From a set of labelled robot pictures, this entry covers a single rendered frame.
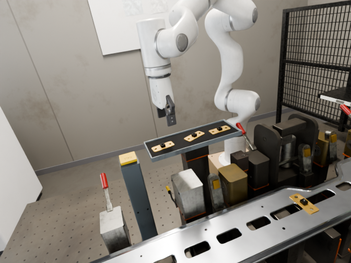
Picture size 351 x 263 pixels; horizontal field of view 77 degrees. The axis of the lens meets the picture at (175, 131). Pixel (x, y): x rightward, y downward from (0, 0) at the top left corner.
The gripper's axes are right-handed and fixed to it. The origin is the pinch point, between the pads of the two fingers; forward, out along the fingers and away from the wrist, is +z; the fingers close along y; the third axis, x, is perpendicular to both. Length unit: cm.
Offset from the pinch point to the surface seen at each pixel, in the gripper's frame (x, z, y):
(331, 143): 59, 21, 21
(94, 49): -1, -15, -220
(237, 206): 11.7, 27.6, 23.7
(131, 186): -17.8, 22.7, -0.9
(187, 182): -1.6, 17.1, 15.6
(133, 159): -14.5, 12.2, -1.3
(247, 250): 4.5, 28.0, 37.1
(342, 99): 114, 24, -10
